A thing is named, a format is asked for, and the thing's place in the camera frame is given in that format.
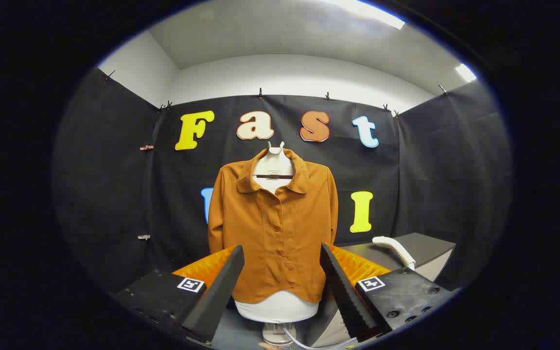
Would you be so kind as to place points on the long ceiling light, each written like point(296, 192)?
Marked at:
point(372, 12)

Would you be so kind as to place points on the white garment hanger form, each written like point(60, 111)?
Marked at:
point(277, 308)

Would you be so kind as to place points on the small ceiling light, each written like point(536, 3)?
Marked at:
point(465, 73)

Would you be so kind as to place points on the grey table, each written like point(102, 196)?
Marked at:
point(426, 245)

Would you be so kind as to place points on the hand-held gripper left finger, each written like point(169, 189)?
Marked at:
point(221, 287)

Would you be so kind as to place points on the black backdrop cloth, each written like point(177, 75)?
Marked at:
point(406, 160)

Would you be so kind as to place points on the orange button-up shirt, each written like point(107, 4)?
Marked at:
point(280, 233)

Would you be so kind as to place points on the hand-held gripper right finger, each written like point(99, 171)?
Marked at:
point(343, 287)

